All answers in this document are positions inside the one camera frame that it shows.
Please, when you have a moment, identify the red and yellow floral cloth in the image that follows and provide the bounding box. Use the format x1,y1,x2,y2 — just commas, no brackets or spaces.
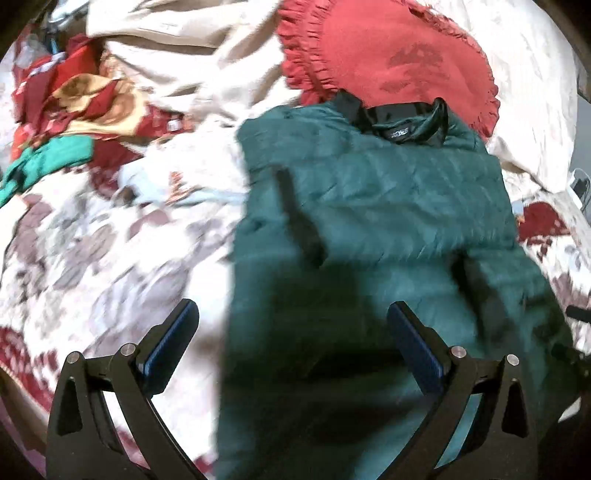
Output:
11,34,195,158

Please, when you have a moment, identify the floral bedsheet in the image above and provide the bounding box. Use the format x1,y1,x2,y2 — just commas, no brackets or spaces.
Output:
0,46,591,462

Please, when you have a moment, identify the red ruffled pillow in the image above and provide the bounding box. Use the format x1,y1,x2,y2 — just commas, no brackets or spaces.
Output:
276,0,502,139

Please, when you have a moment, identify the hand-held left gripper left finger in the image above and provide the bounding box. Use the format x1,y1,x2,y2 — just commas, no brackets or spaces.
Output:
45,298,218,480

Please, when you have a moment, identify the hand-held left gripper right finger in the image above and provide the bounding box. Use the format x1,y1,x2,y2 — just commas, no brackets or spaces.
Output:
383,301,542,480

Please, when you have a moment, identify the beige blanket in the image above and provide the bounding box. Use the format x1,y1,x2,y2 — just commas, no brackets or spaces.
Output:
85,0,580,192

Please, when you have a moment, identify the charger with white cable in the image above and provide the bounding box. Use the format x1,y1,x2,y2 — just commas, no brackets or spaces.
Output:
570,167,591,206

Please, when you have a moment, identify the teal cloth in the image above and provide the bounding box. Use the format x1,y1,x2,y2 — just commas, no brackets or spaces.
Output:
0,136,95,208

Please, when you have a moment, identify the green puffer jacket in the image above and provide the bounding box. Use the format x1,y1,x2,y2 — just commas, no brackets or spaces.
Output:
215,88,583,480

